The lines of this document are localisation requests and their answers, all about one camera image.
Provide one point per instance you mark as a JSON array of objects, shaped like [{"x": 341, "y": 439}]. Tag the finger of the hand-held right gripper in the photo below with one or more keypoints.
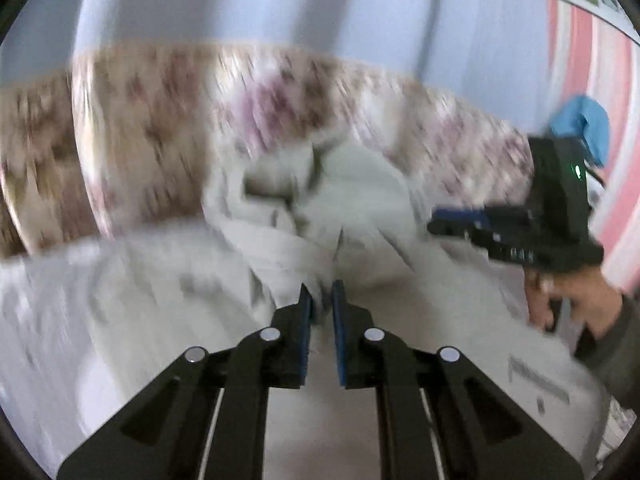
[{"x": 460, "y": 222}]

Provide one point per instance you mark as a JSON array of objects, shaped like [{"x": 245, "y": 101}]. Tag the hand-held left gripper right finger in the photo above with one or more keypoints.
[{"x": 338, "y": 340}]

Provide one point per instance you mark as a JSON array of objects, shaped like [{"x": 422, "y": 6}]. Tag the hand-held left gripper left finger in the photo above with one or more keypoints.
[{"x": 305, "y": 340}]

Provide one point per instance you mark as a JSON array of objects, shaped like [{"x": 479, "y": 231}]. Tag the cream garment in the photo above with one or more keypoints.
[{"x": 370, "y": 200}]

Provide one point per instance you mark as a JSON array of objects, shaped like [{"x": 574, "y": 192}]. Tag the person's right forearm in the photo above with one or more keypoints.
[{"x": 617, "y": 355}]

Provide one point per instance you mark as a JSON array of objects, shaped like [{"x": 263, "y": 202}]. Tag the person's right hand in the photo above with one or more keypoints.
[{"x": 585, "y": 292}]

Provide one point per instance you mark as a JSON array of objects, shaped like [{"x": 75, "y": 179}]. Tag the blue cloth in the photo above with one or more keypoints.
[{"x": 590, "y": 120}]

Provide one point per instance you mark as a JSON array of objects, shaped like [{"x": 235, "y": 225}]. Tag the grey printed bedsheet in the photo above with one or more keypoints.
[{"x": 75, "y": 290}]

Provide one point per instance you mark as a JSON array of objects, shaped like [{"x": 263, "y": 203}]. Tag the floral curtain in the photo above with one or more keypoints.
[{"x": 150, "y": 125}]

